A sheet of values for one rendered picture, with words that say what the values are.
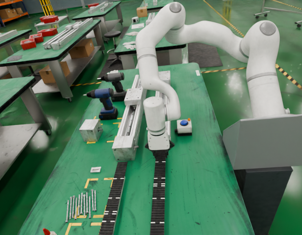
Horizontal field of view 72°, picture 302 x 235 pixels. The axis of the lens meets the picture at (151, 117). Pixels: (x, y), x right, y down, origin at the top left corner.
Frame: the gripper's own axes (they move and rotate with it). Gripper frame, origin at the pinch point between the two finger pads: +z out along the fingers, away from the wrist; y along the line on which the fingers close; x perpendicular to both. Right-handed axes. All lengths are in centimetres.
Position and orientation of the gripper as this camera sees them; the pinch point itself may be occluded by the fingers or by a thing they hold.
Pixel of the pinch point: (160, 153)
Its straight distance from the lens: 107.8
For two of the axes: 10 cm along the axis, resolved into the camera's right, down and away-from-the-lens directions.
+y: 9.9, -0.7, -1.4
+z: 1.3, 8.1, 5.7
